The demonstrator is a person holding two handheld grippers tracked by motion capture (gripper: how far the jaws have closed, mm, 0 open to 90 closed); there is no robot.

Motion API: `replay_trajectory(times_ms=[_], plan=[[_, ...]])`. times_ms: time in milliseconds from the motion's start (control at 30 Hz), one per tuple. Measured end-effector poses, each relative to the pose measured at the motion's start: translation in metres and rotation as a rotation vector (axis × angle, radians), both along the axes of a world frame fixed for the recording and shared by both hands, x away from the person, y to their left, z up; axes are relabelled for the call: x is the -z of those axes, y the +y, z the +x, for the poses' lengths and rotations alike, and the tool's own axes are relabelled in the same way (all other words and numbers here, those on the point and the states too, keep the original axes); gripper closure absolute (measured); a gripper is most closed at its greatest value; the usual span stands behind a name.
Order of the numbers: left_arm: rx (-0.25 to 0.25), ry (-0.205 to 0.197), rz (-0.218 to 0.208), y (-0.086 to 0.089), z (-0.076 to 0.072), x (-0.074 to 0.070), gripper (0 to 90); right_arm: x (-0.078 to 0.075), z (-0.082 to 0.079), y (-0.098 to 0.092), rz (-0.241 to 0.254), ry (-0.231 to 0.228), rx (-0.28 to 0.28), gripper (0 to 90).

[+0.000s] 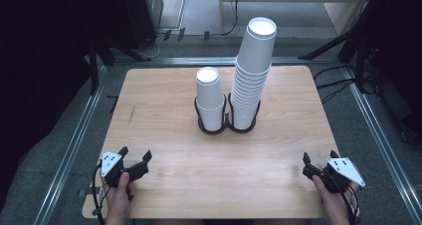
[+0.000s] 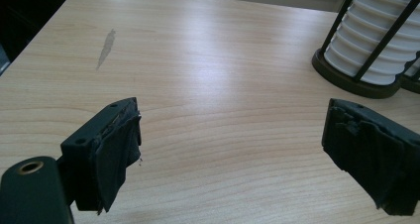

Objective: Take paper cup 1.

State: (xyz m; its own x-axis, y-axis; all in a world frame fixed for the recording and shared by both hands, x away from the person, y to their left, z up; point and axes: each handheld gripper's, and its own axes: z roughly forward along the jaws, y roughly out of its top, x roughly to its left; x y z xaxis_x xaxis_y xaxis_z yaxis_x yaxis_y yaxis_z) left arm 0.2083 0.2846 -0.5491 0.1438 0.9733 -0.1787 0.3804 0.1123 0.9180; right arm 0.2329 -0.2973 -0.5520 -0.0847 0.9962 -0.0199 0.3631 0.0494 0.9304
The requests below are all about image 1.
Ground black hanging cable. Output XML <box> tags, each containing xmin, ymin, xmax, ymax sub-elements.
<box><xmin>220</xmin><ymin>0</ymin><xmax>241</xmax><ymax>37</ymax></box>

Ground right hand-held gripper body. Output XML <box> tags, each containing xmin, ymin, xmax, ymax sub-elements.
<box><xmin>302</xmin><ymin>156</ymin><xmax>367</xmax><ymax>195</ymax></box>

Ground black metal stand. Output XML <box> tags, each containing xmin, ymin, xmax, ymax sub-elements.
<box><xmin>87</xmin><ymin>35</ymin><xmax>115</xmax><ymax>95</ymax></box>

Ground black floor cable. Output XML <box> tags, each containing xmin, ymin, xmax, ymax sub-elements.
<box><xmin>313</xmin><ymin>64</ymin><xmax>357</xmax><ymax>82</ymax></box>
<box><xmin>316</xmin><ymin>79</ymin><xmax>356</xmax><ymax>104</ymax></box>

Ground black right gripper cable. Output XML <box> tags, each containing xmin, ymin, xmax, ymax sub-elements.
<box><xmin>317</xmin><ymin>171</ymin><xmax>361</xmax><ymax>225</ymax></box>

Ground black cabinet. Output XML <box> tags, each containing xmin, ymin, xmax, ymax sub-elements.
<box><xmin>120</xmin><ymin>0</ymin><xmax>164</xmax><ymax>52</ymax></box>

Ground stack of white paper cups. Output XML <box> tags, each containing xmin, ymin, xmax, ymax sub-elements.
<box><xmin>229</xmin><ymin>16</ymin><xmax>278</xmax><ymax>130</ymax></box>
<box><xmin>194</xmin><ymin>66</ymin><xmax>227</xmax><ymax>132</ymax></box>

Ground person's left hand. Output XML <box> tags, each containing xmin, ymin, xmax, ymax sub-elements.
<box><xmin>104</xmin><ymin>171</ymin><xmax>137</xmax><ymax>218</ymax></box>

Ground pale wooden furniture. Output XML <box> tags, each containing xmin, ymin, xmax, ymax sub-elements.
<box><xmin>218</xmin><ymin>0</ymin><xmax>376</xmax><ymax>37</ymax></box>

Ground black tripod stand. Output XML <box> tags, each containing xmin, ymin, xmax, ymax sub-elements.
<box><xmin>298</xmin><ymin>0</ymin><xmax>386</xmax><ymax>87</ymax></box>

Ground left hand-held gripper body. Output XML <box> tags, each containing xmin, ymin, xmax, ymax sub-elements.
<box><xmin>99</xmin><ymin>150</ymin><xmax>149</xmax><ymax>189</ymax></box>

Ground person's right hand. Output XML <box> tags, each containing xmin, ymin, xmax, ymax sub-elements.
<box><xmin>312</xmin><ymin>176</ymin><xmax>361</xmax><ymax>220</ymax></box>

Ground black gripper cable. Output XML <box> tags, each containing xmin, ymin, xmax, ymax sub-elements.
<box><xmin>317</xmin><ymin>171</ymin><xmax>361</xmax><ymax>225</ymax></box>
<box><xmin>92</xmin><ymin>161</ymin><xmax>110</xmax><ymax>225</ymax></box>

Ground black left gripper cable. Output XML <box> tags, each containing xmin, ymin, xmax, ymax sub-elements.
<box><xmin>92</xmin><ymin>161</ymin><xmax>110</xmax><ymax>225</ymax></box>

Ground aluminium floor rail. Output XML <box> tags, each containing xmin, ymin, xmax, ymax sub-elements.
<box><xmin>341</xmin><ymin>67</ymin><xmax>422</xmax><ymax>225</ymax></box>
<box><xmin>110</xmin><ymin>55</ymin><xmax>346</xmax><ymax>68</ymax></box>
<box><xmin>33</xmin><ymin>65</ymin><xmax>108</xmax><ymax>225</ymax></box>

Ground black wire cup holder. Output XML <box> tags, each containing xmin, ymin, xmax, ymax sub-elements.
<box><xmin>193</xmin><ymin>93</ymin><xmax>262</xmax><ymax>135</ymax></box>

